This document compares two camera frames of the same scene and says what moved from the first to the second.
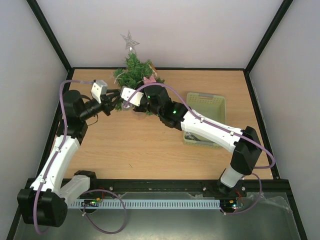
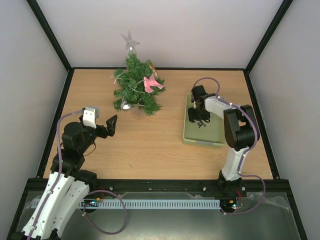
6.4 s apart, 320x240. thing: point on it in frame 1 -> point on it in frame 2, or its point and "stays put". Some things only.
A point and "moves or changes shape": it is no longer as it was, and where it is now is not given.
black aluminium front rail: [188, 185] stays put
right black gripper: [139, 108] -> [198, 117]
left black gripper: [106, 101] -> [111, 128]
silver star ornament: [130, 44] stays put
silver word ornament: [189, 136] moves or changes shape
